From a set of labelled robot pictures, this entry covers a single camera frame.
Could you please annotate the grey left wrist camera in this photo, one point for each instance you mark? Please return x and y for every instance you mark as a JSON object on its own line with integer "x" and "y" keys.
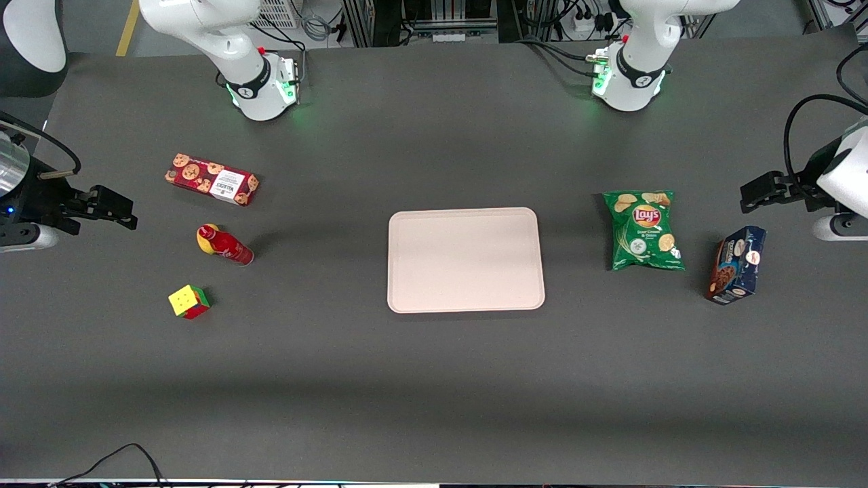
{"x": 841, "y": 227}

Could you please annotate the white power strip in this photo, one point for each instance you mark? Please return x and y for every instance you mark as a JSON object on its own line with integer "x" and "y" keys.
{"x": 591, "y": 24}

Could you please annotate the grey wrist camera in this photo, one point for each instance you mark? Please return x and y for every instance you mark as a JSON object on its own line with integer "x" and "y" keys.
{"x": 27, "y": 237}
{"x": 841, "y": 227}

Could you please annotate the beige plastic tray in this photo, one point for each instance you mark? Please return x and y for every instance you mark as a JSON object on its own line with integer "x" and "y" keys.
{"x": 465, "y": 260}

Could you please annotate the white vent grille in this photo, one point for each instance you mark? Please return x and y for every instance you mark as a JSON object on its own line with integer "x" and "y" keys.
{"x": 278, "y": 12}

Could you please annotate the blue chocolate cookie box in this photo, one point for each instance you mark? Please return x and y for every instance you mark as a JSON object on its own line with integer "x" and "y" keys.
{"x": 736, "y": 266}

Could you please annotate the red coke bottle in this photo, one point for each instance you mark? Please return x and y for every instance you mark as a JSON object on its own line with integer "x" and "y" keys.
{"x": 230, "y": 249}

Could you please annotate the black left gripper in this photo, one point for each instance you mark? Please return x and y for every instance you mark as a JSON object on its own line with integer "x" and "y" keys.
{"x": 800, "y": 185}

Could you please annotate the yellow lemon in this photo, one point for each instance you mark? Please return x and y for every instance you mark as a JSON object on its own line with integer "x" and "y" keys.
{"x": 205, "y": 237}

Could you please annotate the green Lays chips bag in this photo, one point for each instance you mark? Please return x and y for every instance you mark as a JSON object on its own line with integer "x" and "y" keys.
{"x": 643, "y": 230}

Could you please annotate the red cookie box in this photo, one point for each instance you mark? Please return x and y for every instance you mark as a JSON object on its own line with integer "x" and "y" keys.
{"x": 211, "y": 179}

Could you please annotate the black equipment rack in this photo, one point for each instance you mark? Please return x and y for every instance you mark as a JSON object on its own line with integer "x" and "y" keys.
{"x": 434, "y": 17}

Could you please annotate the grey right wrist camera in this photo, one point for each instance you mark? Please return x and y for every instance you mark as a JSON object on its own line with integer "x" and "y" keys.
{"x": 27, "y": 237}

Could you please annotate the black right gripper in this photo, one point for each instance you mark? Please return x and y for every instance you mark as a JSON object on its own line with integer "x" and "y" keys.
{"x": 42, "y": 200}

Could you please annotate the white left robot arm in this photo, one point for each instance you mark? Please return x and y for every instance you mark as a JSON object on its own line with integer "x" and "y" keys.
{"x": 651, "y": 61}

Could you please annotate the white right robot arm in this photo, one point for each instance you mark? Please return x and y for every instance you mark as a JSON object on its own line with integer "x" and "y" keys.
{"x": 203, "y": 24}

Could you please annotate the colourful puzzle cube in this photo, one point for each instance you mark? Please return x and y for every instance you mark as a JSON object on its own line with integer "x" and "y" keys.
{"x": 188, "y": 301}

